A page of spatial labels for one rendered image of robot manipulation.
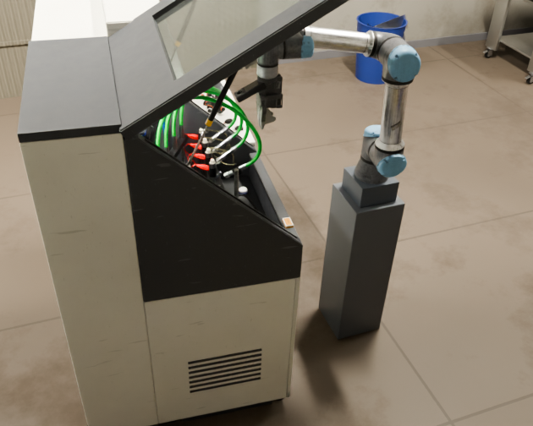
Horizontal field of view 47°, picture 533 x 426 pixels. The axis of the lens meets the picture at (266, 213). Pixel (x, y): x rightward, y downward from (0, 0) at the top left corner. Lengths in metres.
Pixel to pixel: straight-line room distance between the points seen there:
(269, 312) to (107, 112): 1.00
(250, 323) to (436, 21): 4.91
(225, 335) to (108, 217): 0.73
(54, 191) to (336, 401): 1.65
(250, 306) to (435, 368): 1.17
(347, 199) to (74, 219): 1.25
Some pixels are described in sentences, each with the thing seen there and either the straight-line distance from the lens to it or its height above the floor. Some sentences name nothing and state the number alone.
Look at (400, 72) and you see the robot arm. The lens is 2.26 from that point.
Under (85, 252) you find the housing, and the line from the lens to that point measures 2.03.
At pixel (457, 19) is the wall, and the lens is 6.91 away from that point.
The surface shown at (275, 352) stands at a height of 0.39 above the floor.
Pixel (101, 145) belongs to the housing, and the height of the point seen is 1.44.
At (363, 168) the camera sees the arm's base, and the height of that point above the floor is 0.96.
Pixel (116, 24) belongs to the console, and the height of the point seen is 1.54.
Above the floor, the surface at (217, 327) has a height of 0.60.
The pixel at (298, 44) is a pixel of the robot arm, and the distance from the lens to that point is 2.14.
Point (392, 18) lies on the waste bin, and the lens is 5.92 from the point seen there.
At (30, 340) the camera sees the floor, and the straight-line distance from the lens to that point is 3.28.
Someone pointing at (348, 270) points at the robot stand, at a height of 0.47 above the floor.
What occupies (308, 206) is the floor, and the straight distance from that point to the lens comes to 3.99.
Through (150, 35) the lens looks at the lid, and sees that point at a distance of 2.19.
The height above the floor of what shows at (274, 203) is 0.95.
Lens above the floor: 2.33
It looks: 37 degrees down
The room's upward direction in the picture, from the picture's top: 2 degrees clockwise
